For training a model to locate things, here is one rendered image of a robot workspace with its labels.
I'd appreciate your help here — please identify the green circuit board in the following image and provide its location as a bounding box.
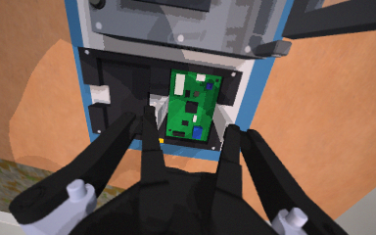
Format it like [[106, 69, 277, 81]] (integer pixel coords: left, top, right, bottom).
[[166, 69, 222, 142]]

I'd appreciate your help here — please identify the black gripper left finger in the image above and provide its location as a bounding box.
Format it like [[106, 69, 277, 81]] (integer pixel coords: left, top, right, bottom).
[[9, 96, 173, 235]]

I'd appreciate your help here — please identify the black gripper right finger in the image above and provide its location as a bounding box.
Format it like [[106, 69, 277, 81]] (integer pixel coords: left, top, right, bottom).
[[207, 104, 349, 235]]

